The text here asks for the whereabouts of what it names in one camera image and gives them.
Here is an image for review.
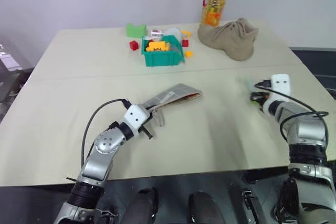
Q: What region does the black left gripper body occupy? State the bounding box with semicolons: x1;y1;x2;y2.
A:
136;108;156;133

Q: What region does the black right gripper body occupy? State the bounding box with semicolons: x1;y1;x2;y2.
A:
253;78;272;107

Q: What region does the green highlighter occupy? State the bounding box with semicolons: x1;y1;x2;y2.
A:
246;78;260;107

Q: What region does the green plastic bin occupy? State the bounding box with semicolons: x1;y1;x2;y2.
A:
141;35;186;68

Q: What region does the beige suede shoe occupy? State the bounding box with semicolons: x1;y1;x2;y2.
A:
197;18;260;62

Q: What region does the yellow toy brick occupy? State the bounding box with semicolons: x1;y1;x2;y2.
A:
145;40;171;52

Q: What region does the small red white box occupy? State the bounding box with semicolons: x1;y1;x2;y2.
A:
150;28;167;38

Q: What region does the green toy block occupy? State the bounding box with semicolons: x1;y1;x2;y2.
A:
125;23;147;38

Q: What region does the clear plastic bag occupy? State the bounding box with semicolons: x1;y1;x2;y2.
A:
163;27;184;40

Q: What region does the dark rounded shape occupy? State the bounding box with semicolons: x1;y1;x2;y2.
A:
187;190;225;224

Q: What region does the cooking oil bottle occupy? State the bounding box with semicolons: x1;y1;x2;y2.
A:
199;0;235;28

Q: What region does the grey equipment stack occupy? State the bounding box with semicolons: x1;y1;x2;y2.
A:
0;39;34;119

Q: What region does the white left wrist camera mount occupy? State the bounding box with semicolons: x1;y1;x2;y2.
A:
123;104;149;132

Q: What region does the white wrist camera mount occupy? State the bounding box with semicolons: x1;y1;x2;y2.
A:
123;104;149;132
270;73;292;96

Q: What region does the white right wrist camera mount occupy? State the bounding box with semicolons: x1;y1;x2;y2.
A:
270;73;292;96

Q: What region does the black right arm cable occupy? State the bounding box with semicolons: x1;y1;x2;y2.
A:
253;79;330;142

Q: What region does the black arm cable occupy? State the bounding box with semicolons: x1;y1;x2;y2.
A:
80;99;132;168
253;79;330;142

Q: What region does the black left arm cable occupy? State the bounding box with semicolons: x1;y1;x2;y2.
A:
80;99;132;168

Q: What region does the black metal bracket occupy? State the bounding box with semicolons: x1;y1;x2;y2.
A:
229;182;271;224

